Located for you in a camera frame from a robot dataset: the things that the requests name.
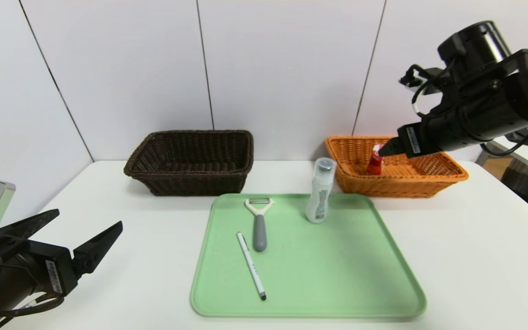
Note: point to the white bottle with clear cap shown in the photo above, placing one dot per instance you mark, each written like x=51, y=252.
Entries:
x=319, y=197

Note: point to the orange wicker basket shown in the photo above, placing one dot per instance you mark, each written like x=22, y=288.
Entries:
x=406, y=183

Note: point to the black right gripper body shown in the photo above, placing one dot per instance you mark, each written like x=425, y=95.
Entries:
x=411, y=140

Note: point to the light green plastic tray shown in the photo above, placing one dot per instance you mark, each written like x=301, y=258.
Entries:
x=319, y=275

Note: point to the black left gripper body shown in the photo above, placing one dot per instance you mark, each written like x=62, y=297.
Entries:
x=55, y=270

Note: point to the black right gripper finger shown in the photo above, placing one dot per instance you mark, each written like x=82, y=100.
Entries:
x=393, y=149

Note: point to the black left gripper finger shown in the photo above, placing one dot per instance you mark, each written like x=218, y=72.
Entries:
x=21, y=231
x=94, y=250

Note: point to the white pen with dark tip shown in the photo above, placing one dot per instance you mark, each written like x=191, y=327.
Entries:
x=250, y=263

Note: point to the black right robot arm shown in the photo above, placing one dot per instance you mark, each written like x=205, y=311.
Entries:
x=475, y=46

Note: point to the red drink carton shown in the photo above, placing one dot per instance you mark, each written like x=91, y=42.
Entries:
x=375, y=165

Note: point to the dark brown wicker basket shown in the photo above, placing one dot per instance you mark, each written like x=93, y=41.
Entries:
x=190, y=181

